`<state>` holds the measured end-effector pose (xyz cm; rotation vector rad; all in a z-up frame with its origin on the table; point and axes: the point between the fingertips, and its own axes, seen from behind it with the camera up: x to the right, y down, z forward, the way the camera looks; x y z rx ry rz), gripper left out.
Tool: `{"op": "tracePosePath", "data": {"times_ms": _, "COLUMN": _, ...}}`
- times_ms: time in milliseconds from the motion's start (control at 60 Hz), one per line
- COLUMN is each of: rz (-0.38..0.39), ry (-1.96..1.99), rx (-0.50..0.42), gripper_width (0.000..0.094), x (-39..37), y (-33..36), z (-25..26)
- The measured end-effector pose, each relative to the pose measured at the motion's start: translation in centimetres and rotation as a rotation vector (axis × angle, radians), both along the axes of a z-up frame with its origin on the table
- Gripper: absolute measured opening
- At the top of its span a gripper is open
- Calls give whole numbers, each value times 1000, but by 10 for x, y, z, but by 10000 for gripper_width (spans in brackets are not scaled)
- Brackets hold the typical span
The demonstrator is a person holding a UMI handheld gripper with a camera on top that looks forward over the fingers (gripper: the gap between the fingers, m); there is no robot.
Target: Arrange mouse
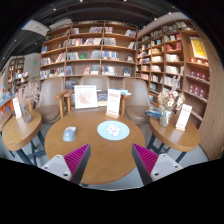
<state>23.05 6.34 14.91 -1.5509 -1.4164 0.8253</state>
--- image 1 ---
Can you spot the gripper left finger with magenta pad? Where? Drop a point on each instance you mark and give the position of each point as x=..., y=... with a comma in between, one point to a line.
x=70, y=167

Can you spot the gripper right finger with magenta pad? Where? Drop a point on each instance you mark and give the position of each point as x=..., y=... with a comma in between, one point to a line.
x=151, y=166

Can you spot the grey computer mouse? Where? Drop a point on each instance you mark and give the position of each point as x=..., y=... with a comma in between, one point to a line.
x=69, y=134

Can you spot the round light-blue mouse pad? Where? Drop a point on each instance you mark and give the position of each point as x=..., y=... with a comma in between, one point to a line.
x=113, y=130

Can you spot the right round wooden side table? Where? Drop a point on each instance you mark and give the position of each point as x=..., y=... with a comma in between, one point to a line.
x=183, y=141

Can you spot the round wooden side table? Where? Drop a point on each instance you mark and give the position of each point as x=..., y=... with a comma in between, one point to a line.
x=17, y=134
x=183, y=141

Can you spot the round wooden centre table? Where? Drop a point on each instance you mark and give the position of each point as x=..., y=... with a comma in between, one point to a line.
x=109, y=160

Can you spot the stack of books on chair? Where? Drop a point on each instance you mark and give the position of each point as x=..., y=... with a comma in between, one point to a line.
x=155, y=112

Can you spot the right beige armchair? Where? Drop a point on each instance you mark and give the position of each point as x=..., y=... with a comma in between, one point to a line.
x=138, y=103

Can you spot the beige armchair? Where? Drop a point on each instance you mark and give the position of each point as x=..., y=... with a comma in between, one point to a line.
x=138, y=103
x=51, y=101
x=102, y=83

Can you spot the white sign on right table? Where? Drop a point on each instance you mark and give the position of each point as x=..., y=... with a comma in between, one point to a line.
x=183, y=117

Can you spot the white sign on table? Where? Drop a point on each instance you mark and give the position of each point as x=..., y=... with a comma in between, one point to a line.
x=183, y=117
x=17, y=108

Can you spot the left round wooden side table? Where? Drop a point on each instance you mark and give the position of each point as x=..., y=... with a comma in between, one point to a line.
x=17, y=134

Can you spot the right vase with dried flowers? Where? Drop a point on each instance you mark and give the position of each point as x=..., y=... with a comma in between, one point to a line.
x=169, y=101

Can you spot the vase with dried flowers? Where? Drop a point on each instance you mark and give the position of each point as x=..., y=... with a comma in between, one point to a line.
x=169, y=101
x=26, y=95

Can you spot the white framed picture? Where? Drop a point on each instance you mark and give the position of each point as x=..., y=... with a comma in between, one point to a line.
x=85, y=96

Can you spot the left beige armchair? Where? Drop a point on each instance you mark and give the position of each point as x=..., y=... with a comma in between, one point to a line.
x=51, y=101

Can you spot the white sign card stand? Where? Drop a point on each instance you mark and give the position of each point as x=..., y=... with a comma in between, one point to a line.
x=113, y=103

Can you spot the left vase with dried flowers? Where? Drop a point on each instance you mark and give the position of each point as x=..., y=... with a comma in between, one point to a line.
x=26, y=95

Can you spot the white sign on left table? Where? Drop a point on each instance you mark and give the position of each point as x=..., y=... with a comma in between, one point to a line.
x=17, y=108

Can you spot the middle beige armchair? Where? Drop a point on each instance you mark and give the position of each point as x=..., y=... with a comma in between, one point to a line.
x=102, y=83

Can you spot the far left bookshelf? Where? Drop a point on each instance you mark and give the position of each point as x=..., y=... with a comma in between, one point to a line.
x=17, y=77

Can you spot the right wooden bookshelf with books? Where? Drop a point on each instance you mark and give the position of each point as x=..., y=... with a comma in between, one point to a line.
x=164, y=52

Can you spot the wooden bookshelf with books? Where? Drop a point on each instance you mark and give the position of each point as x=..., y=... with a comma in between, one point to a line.
x=164, y=52
x=99, y=47

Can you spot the centre wooden bookshelf with books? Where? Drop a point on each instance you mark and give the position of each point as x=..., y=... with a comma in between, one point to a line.
x=99, y=47

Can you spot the yellow poster on shelf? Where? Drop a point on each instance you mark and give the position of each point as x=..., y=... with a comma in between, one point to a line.
x=197, y=48

